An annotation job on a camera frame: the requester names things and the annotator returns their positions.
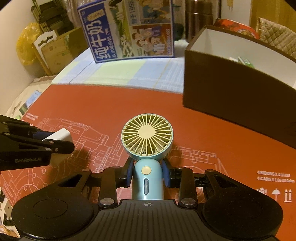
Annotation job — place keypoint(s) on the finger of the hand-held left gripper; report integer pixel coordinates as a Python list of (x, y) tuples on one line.
[(57, 147), (44, 135)]

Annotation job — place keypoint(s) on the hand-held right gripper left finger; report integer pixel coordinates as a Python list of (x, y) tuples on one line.
[(130, 172)]

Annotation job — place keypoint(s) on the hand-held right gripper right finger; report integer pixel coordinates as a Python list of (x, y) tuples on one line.
[(165, 172)]

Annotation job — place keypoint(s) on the white cube charger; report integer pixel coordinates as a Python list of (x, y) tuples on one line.
[(62, 135)]

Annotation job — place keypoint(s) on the teal handheld fan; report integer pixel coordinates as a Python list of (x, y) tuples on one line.
[(148, 134)]

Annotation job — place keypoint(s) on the brown cardboard storage box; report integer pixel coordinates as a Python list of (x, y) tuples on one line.
[(231, 92)]

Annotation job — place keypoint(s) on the green carton box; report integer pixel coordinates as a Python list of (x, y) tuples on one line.
[(247, 61)]

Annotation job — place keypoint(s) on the printed white bedsheet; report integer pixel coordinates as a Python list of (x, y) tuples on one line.
[(25, 99)]

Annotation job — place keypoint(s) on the red printed cardboard sheet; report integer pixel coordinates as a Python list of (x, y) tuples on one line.
[(104, 109)]

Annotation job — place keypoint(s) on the yellow plastic bag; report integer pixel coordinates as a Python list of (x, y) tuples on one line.
[(27, 44)]

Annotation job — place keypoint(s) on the blue checked tablecloth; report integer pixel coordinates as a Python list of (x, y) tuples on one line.
[(115, 74)]

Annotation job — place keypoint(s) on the black folding rack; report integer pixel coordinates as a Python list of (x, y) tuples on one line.
[(53, 16)]

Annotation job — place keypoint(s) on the blue illustrated milk carton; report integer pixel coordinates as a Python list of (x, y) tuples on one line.
[(129, 30)]

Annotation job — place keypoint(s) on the dark glass jar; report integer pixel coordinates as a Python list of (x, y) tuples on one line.
[(179, 32)]

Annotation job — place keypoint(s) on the brown metal thermos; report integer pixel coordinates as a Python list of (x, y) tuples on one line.
[(201, 20)]

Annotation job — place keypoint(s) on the red instant noodle bowl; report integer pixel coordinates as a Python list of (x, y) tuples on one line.
[(233, 26)]

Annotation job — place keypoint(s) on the beige curtain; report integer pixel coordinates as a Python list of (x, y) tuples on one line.
[(179, 11)]

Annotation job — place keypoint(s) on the chair with quilted cover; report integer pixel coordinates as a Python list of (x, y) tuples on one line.
[(277, 34)]

